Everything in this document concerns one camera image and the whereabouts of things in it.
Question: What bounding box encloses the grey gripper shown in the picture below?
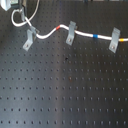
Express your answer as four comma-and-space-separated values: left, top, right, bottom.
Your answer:
6, 0, 25, 20

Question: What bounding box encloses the thin white wire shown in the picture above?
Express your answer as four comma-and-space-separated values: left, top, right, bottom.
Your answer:
29, 0, 41, 22

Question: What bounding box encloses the left metal cable clip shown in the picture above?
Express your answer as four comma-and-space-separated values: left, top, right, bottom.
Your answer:
23, 27, 39, 51

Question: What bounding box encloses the metal cable clip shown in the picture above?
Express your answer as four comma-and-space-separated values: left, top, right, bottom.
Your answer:
109, 28, 120, 53
23, 27, 39, 51
66, 21, 77, 45

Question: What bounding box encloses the middle metal cable clip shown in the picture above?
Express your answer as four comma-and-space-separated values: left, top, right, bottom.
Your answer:
66, 21, 77, 45

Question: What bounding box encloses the white cable with colour marks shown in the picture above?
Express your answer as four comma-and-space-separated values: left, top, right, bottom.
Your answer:
11, 8, 128, 43

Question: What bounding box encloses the right metal cable clip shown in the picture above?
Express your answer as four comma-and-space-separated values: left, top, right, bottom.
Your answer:
109, 28, 120, 53

